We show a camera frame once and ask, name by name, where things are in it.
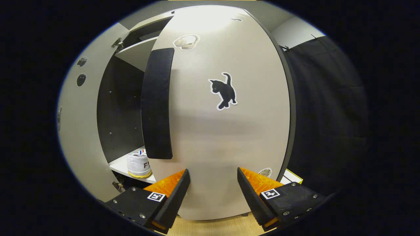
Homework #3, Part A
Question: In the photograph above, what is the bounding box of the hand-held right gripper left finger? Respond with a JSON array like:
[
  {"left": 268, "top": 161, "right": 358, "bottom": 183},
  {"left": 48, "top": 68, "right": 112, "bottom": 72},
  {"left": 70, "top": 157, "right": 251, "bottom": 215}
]
[{"left": 105, "top": 169, "right": 191, "bottom": 234}]

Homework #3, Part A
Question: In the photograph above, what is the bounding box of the small yellow white box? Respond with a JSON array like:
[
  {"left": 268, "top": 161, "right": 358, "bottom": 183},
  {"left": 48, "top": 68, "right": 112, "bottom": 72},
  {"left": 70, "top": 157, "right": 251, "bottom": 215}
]
[{"left": 280, "top": 168, "right": 304, "bottom": 185}]

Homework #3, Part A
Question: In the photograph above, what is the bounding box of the white shoe cabinet door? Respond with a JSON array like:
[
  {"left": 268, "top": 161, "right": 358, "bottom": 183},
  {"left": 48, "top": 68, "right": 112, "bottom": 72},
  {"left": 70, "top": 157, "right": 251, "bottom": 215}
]
[
  {"left": 146, "top": 5, "right": 297, "bottom": 221},
  {"left": 57, "top": 22, "right": 132, "bottom": 202}
]

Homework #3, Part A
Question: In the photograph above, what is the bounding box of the white striped canvas shoe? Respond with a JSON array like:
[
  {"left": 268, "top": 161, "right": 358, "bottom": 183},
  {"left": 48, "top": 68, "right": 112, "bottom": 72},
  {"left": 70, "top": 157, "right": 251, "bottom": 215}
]
[{"left": 127, "top": 149, "right": 152, "bottom": 178}]

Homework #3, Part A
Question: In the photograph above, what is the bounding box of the black backdrop cloth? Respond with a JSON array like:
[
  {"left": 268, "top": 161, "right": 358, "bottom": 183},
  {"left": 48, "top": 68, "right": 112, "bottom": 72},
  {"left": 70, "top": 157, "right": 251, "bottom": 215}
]
[{"left": 282, "top": 35, "right": 369, "bottom": 194}]

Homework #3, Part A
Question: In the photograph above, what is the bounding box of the black door handle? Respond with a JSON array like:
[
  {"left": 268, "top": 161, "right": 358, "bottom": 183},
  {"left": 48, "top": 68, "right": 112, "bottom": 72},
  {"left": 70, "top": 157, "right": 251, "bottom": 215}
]
[{"left": 141, "top": 48, "right": 175, "bottom": 160}]

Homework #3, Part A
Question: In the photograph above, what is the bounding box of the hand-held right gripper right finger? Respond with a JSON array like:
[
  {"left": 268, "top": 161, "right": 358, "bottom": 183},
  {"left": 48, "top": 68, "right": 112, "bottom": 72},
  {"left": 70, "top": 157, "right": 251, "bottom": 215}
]
[{"left": 237, "top": 167, "right": 327, "bottom": 231}]

